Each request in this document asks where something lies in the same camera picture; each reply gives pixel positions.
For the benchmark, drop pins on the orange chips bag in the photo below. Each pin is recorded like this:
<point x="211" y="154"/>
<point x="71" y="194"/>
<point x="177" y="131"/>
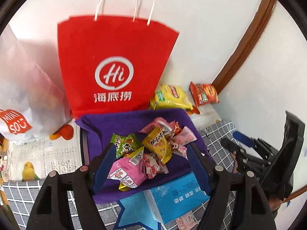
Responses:
<point x="203" y="94"/>

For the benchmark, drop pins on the grey checked bed sheet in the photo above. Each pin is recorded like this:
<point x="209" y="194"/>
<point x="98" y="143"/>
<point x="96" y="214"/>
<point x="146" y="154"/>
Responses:
<point x="21" y="196"/>

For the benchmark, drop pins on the white plastic Miniso bag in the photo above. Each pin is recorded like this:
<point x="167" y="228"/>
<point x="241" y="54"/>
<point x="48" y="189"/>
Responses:
<point x="32" y="106"/>

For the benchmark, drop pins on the yellow snack packet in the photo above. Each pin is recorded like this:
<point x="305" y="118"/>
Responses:
<point x="157" y="143"/>

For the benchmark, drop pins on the red gold snack packet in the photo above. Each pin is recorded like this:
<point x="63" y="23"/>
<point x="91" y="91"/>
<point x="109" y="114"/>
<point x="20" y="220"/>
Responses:
<point x="176" y="128"/>

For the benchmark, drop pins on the yellow chips bag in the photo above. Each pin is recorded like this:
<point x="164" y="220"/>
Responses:
<point x="170" y="96"/>

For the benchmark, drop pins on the light pink snack packet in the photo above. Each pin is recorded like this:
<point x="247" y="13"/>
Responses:
<point x="179" y="142"/>

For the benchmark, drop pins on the brown wooden door frame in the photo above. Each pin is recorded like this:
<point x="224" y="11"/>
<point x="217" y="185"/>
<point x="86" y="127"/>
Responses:
<point x="246" y="44"/>

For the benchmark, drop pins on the red paper shopping bag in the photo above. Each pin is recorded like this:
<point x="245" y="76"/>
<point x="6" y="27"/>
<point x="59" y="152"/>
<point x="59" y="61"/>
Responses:
<point x="112" y="64"/>

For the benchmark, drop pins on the magenta snack bag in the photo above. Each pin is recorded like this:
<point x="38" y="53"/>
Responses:
<point x="135" y="168"/>

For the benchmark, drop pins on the green snack packet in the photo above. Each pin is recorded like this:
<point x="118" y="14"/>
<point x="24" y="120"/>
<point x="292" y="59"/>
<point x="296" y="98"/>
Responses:
<point x="125" y="144"/>

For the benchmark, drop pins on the printed bird fruit pillowcase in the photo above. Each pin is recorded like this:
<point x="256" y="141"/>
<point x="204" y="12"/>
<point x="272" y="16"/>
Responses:
<point x="61" y="155"/>

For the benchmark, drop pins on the pink packet with silver band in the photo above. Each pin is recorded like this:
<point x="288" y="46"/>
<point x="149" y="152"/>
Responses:
<point x="161" y="123"/>

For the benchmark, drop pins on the blue tissue pack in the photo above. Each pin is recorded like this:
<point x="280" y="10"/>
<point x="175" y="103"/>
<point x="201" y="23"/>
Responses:
<point x="176" y="198"/>

